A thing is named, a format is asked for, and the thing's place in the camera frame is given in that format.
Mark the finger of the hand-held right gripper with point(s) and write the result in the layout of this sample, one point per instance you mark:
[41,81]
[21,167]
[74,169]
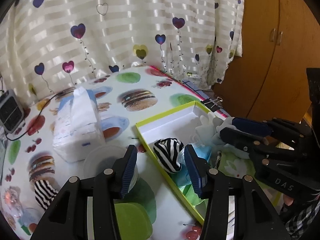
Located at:
[240,140]
[250,126]

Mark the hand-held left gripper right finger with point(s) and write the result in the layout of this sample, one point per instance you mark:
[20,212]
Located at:
[195,170]

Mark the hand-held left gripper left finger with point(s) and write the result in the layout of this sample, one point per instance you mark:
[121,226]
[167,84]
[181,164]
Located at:
[128,170]

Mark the light blue sock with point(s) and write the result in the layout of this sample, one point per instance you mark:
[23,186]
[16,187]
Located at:
[235,151]

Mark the blue face mask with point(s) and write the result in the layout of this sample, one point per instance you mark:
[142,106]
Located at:
[203,153]

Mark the light green cloth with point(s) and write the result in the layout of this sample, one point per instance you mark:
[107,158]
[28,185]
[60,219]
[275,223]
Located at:
[186,188]

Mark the green rabbit sock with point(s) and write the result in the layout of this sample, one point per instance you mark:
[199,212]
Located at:
[232,166]

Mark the black white striped sock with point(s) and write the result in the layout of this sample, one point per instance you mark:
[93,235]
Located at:
[168,155]
[45,195]

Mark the cream sock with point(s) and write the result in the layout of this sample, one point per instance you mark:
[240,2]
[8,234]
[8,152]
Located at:
[209,120]

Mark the yellow-green cardboard box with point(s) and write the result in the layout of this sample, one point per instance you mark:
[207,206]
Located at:
[170,122]

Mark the person's right forearm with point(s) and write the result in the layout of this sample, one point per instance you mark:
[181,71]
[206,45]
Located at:
[303,220]

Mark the clear plastic jar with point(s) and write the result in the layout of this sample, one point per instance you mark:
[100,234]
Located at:
[102,158]

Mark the black binder clip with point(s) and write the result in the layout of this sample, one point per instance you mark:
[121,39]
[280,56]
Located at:
[211,103]

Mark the green lid jar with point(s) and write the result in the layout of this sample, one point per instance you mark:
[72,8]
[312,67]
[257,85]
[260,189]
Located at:
[132,220]

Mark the white lined notebook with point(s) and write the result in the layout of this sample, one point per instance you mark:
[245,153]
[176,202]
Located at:
[197,88]

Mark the white tissue pack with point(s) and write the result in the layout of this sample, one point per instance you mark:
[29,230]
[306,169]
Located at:
[77,127]

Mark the fruit printed tablecloth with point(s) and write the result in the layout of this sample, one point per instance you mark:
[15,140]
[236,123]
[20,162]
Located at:
[140,100]

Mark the wooden wardrobe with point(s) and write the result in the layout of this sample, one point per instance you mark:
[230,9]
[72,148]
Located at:
[270,42]

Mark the clear plastic wrap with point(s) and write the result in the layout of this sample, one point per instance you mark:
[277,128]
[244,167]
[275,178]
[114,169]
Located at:
[12,202]

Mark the grey space heater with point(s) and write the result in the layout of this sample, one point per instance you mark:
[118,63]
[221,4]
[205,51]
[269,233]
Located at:
[11,111]

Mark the heart printed curtain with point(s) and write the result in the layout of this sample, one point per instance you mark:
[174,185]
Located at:
[112,30]

